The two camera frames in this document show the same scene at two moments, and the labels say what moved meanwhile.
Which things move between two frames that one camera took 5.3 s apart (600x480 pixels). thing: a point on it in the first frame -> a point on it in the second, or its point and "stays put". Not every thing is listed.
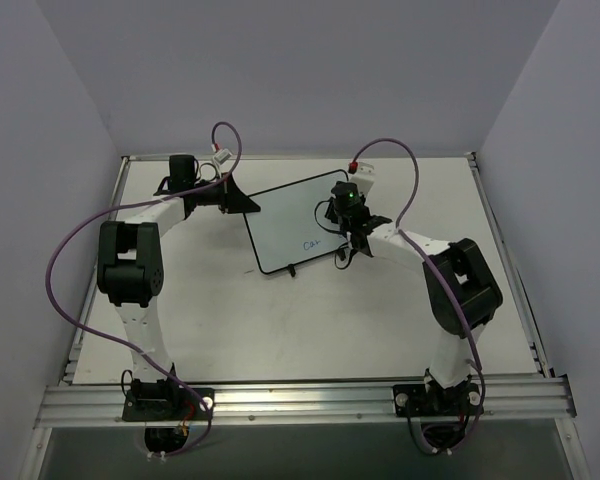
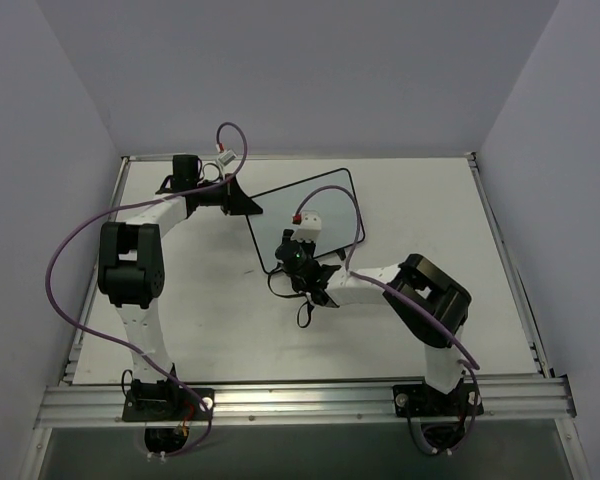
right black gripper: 357,238 -> 288,238
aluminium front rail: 307,401 stays put
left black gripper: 228,195 stays put
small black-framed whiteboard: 291,227 stays put
